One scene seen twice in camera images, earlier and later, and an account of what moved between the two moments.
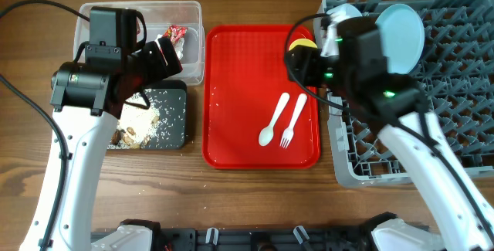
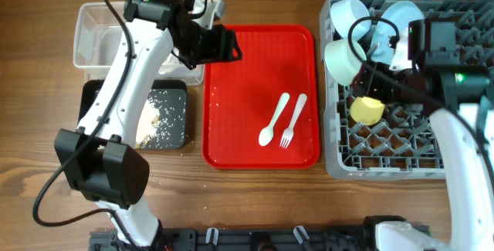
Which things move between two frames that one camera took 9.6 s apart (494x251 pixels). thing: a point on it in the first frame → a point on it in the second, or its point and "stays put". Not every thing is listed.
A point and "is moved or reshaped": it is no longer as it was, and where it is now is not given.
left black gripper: (159, 70) → (221, 49)
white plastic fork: (288, 132) stays put
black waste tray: (168, 98) stays put
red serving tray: (244, 78) stays put
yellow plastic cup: (302, 42) is moved or reshaped
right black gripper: (308, 60) → (369, 83)
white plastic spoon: (266, 133) stays put
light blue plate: (403, 37) stays put
